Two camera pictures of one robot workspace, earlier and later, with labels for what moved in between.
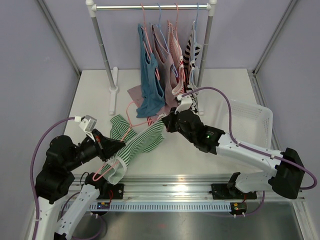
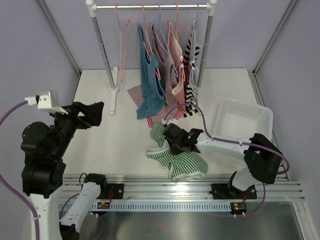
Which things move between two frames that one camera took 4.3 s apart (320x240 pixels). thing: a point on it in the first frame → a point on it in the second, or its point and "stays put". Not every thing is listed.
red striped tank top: x=178 y=66 stays put
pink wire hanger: x=130 y=125 → x=124 y=34
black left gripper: x=106 y=147 → x=92 y=113
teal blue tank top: x=152 y=96 stays put
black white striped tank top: x=191 y=49 stays put
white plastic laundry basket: x=252 y=123 stays put
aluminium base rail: x=167 y=188 stays put
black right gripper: x=170 y=119 → x=174 y=150
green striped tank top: x=136 y=141 → x=183 y=165
